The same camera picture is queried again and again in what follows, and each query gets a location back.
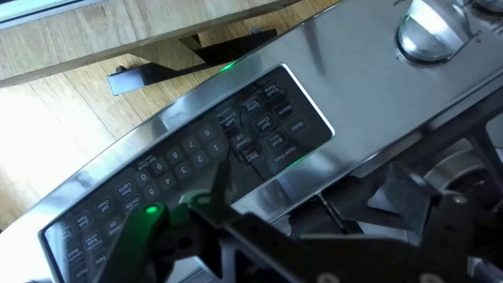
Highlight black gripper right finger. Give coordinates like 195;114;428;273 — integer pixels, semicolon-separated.
366;161;442;248

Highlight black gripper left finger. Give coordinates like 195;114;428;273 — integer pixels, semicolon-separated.
96;202;170;283

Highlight stainless steel gas stove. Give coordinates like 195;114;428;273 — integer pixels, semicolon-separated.
0;0;503;283

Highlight light wooden table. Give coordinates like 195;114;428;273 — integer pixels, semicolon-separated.
0;0;300;87

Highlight large silver stove knob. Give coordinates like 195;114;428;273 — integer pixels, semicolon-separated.
394;0;473;65

